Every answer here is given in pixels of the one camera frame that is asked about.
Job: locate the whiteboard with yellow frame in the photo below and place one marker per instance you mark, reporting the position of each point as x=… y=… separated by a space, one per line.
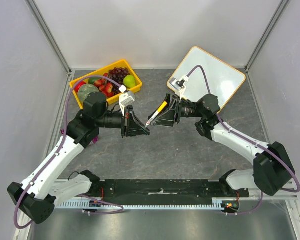
x=218 y=77

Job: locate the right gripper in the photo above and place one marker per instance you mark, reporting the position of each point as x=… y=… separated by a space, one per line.
x=177 y=112

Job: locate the cable duct rail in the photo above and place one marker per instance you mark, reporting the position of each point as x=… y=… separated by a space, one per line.
x=80 y=203

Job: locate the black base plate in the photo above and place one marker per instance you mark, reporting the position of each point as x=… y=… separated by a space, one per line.
x=163 y=192

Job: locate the green melon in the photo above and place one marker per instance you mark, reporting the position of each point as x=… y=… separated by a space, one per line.
x=85 y=90

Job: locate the white marker with yellow cap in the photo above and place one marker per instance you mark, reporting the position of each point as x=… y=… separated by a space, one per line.
x=156 y=113

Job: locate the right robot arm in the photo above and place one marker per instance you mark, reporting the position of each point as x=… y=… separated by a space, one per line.
x=272 y=169

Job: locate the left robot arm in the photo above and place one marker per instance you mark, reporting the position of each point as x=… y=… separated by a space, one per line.
x=37 y=196

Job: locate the green lime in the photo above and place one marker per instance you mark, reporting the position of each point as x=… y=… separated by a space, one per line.
x=92 y=80

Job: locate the purple grape bunch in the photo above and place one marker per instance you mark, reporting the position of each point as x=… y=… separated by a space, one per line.
x=118 y=74

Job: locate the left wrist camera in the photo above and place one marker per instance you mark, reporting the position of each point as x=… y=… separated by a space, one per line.
x=126 y=99

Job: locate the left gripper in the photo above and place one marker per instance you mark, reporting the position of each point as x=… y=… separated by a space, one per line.
x=135 y=129

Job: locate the purple snack bag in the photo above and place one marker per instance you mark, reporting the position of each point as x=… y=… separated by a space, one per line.
x=94 y=141

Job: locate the red apple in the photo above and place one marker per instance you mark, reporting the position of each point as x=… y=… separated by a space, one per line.
x=79 y=85

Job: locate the red cherries cluster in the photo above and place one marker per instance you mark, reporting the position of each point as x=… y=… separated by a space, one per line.
x=105 y=87

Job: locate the green pear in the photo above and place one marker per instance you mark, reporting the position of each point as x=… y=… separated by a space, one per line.
x=129 y=81

